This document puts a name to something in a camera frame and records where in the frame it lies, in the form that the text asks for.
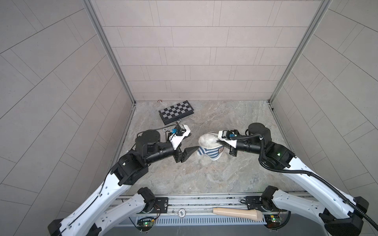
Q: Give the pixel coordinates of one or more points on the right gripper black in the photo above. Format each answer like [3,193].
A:
[232,151]

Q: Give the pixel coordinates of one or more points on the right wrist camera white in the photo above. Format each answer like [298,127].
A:
[227,138]

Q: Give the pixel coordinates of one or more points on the right circuit board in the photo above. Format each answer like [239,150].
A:
[273,221]

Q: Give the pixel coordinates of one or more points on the black white chessboard box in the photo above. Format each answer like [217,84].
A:
[176,112]

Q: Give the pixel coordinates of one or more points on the beige wooden handle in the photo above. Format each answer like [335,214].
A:
[252,214]

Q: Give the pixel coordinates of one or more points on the left circuit board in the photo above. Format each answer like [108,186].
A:
[145,224]

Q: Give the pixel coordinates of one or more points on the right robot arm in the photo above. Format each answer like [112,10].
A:
[339,213]

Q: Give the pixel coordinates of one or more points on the circuit board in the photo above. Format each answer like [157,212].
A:
[273,221]
[145,224]

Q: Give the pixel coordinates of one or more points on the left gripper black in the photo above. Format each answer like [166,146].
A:
[183,157]

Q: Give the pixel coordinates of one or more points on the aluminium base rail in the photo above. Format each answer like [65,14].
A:
[206,203]

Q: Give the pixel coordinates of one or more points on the blue white striped sweater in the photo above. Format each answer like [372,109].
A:
[213,153]

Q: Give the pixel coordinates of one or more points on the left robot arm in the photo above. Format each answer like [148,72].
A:
[93,217]

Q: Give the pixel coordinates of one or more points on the white teddy bear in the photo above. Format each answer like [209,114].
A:
[209,140]

